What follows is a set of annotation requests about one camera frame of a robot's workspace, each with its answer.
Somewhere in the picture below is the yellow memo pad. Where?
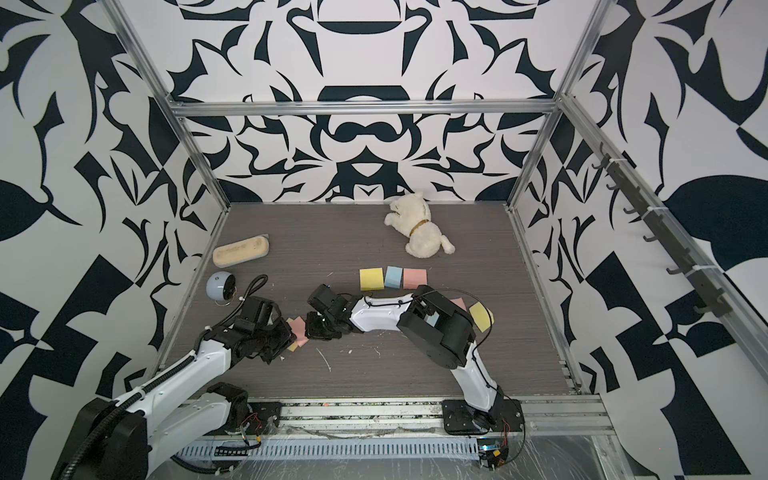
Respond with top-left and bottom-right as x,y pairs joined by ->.
359,267 -> 385,292

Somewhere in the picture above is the blue memo pad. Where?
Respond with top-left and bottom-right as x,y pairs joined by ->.
384,266 -> 403,289

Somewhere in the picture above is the pink memo pad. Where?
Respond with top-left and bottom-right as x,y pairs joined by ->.
402,268 -> 428,290

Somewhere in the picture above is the torn yellow memo page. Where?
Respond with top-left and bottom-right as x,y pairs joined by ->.
469,302 -> 494,332

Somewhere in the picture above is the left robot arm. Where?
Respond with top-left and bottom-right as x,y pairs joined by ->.
52,297 -> 296,479

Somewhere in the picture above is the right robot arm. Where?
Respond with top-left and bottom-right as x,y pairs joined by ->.
306,284 -> 504,421

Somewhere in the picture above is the grey round speaker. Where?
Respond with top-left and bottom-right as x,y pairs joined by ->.
205,271 -> 237,303

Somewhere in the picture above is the white plush dog toy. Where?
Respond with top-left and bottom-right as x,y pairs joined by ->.
384,192 -> 456,259

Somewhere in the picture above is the small circuit board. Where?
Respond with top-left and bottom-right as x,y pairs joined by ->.
477,438 -> 509,470

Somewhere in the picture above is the black corrugated cable hose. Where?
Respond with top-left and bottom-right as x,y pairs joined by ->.
57,273 -> 270,480

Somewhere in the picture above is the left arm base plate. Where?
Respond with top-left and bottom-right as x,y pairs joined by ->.
207,401 -> 283,437

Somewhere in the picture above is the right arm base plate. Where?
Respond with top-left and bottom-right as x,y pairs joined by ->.
441,398 -> 525,435

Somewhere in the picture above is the black wall hook rack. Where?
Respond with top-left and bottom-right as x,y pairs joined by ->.
592,143 -> 733,318

